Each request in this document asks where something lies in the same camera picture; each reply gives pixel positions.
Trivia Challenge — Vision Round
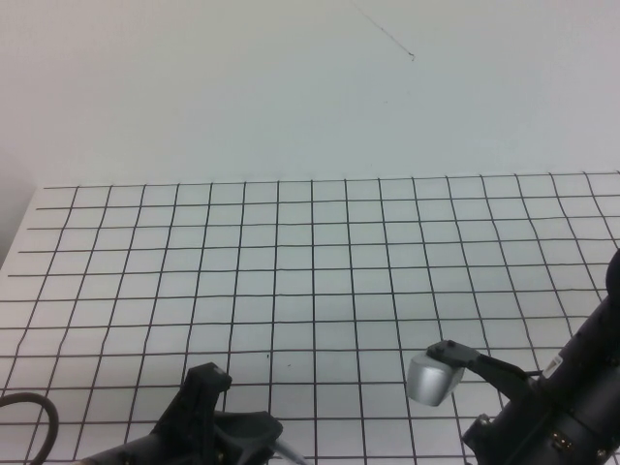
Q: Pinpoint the black right camera bracket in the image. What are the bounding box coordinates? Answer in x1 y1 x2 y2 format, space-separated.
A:
425 340 537 406

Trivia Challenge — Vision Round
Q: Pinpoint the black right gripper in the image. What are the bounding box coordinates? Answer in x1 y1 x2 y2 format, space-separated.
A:
462 385 620 465

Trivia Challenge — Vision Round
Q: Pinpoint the black left camera bracket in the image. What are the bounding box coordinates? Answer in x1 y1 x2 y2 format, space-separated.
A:
181 361 233 427

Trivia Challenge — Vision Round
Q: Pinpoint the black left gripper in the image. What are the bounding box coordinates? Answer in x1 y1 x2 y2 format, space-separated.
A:
81 411 284 465

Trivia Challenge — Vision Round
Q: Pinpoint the black camera bracket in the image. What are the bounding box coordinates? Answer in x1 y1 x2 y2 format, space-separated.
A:
181 361 233 427
425 340 537 406

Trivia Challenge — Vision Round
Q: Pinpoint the transparent pen cap black tip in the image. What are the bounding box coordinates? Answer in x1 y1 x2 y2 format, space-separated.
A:
273 438 309 465

